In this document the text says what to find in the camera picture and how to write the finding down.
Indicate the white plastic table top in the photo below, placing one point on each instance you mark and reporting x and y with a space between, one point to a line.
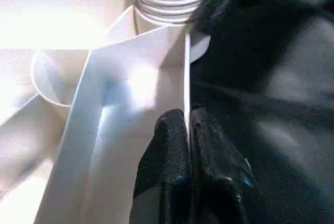
52 104

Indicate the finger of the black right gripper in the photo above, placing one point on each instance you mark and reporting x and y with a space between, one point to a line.
224 2

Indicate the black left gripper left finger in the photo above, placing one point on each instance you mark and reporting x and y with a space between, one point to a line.
169 169

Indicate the black plastic mat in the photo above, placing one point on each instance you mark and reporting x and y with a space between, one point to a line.
274 117

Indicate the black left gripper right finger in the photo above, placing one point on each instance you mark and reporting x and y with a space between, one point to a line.
216 171

